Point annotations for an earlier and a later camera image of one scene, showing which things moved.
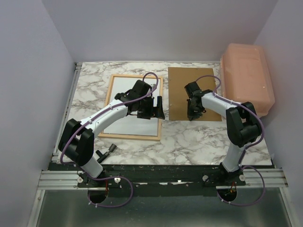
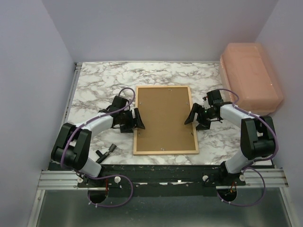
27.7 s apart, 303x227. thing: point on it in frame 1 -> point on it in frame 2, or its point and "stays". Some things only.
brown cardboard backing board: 179,77 -> 164,111
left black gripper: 156,112 -> 136,122
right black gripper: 191,115 -> 204,125
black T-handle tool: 103,156 stays
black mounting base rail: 162,180 stays
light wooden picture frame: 135,137 -> 164,110
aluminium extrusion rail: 59,179 stays
